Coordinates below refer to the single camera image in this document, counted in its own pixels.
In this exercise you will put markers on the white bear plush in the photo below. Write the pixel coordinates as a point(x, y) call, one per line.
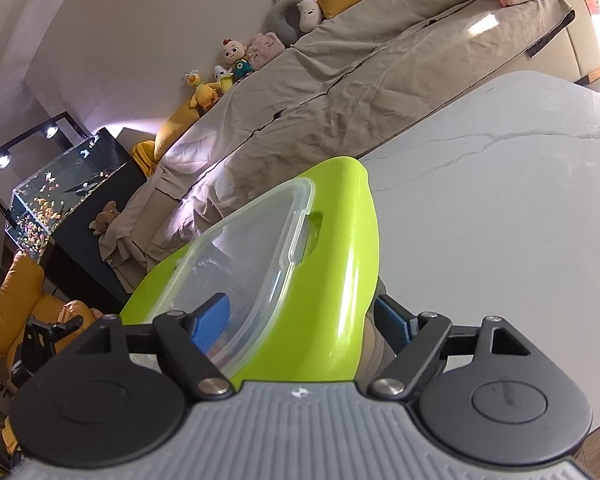
point(309, 16)

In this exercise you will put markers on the brown teddy bear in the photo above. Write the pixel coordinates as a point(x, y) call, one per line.
point(106, 217)

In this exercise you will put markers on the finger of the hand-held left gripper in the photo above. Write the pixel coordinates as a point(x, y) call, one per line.
point(75, 325)

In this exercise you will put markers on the glass fish tank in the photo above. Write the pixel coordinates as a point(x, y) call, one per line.
point(55, 195)

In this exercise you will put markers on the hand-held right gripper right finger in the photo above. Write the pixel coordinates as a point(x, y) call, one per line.
point(395, 321)

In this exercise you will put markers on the yellow armchair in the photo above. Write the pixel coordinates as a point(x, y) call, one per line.
point(10, 300)

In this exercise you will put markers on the black tank lamp frame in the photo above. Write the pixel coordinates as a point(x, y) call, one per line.
point(25, 135)

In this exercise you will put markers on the small white yellow plush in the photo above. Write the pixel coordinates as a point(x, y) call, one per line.
point(224, 80)

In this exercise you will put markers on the yellow duck plush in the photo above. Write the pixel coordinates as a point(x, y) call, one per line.
point(204, 91)

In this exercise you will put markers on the grey pillow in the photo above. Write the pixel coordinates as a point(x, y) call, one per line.
point(282, 22)

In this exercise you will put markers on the white marble desktop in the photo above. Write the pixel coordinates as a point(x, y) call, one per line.
point(505, 200)

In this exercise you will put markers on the baby doll plush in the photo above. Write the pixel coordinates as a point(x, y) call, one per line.
point(236, 60)

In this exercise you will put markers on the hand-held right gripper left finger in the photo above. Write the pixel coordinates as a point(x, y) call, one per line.
point(212, 321)

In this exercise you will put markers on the dark cabinet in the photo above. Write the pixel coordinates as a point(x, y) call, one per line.
point(87, 260)

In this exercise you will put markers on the long yellow cushion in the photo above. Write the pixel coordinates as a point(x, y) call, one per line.
point(177, 127)

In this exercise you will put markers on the pink plush toy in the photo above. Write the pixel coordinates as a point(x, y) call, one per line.
point(265, 50)

